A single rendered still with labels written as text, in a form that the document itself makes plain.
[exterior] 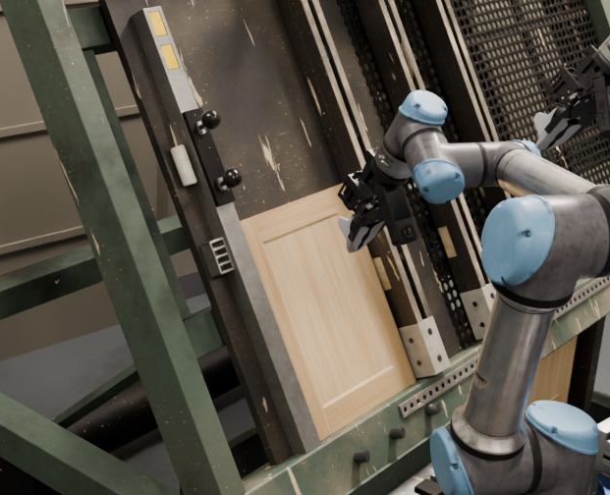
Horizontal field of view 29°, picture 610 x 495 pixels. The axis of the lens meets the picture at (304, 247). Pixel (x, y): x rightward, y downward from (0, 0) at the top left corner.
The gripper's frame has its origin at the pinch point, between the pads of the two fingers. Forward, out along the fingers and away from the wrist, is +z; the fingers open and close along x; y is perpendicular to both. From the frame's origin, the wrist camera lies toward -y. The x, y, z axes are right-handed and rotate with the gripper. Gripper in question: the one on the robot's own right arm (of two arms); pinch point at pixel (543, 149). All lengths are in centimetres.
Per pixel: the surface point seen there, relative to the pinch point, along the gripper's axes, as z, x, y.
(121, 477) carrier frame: 104, 33, -2
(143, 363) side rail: 72, 46, 1
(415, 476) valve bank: 77, -23, -20
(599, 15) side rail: 3, -129, 107
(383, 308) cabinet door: 59, -17, 14
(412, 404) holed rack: 67, -21, -7
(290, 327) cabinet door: 63, 12, 7
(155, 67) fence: 38, 46, 50
